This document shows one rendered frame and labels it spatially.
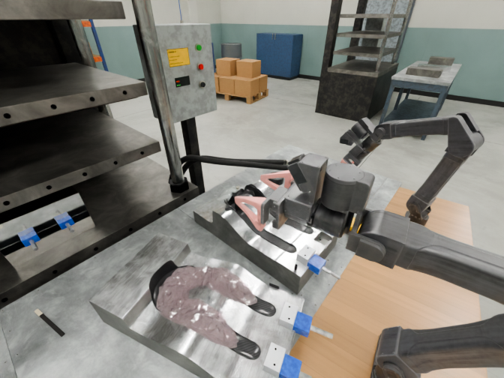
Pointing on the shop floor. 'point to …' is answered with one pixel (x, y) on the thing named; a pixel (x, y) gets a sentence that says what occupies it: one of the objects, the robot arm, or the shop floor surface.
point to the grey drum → (231, 50)
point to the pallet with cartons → (241, 79)
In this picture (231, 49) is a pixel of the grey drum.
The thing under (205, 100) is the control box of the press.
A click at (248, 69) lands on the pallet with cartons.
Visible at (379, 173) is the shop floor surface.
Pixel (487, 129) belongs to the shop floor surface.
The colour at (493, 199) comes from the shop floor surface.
